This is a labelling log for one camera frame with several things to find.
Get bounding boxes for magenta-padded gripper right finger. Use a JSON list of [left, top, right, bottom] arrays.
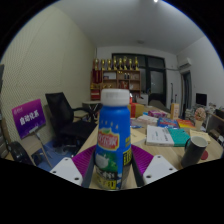
[[130, 143, 178, 188]]

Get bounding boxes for black mug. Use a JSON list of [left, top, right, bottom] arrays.
[[180, 135, 209, 169]]

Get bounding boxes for blue white-capped drink bottle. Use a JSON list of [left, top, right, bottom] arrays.
[[94, 88, 133, 192]]

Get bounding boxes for tan standing card box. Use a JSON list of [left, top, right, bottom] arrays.
[[170, 102, 180, 120]]

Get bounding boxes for black office chair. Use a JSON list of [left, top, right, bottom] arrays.
[[44, 91, 101, 148]]

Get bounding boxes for white book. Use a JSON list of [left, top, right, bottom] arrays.
[[145, 124, 175, 147]]

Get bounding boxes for pink box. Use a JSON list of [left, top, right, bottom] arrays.
[[147, 110, 169, 119]]

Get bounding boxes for black-framed glass door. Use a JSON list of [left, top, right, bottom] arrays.
[[111, 53, 168, 107]]

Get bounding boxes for blue colourful book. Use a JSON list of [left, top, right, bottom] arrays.
[[156, 117, 180, 129]]

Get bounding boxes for pale yellow notepad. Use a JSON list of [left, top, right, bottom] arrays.
[[130, 128, 147, 145]]

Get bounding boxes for teal book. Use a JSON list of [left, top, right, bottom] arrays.
[[167, 127, 191, 148]]

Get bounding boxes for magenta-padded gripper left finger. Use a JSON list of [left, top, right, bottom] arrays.
[[49, 144, 98, 188]]

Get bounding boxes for white wall air conditioner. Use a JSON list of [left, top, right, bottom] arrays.
[[176, 57, 194, 72]]

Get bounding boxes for pale paper stack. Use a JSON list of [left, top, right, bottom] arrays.
[[136, 114, 159, 127]]

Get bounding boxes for purple sign board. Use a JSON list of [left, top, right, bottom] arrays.
[[11, 98, 47, 140]]

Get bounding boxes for wooden shelf unit with trophies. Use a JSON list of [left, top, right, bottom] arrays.
[[89, 55, 142, 101]]

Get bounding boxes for yellow gift box red ribbon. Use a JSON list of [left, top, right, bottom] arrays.
[[127, 96, 146, 118]]

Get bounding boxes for orange book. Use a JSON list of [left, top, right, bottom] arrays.
[[176, 118, 197, 130]]

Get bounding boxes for black chair back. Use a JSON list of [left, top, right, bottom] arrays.
[[6, 141, 34, 167]]

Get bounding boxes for flat round red coaster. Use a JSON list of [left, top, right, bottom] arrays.
[[199, 150, 209, 161]]

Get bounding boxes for wooden side desk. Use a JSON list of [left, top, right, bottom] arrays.
[[206, 108, 224, 148]]

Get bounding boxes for tan paper envelope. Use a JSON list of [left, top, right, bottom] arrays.
[[189, 129, 212, 144]]

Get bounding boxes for pink flowers in white pot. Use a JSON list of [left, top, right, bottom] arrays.
[[194, 107, 207, 132]]

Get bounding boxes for small round white table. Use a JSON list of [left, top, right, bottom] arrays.
[[82, 100, 103, 114]]

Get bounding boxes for black computer monitor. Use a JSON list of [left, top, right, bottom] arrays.
[[195, 92, 208, 108]]

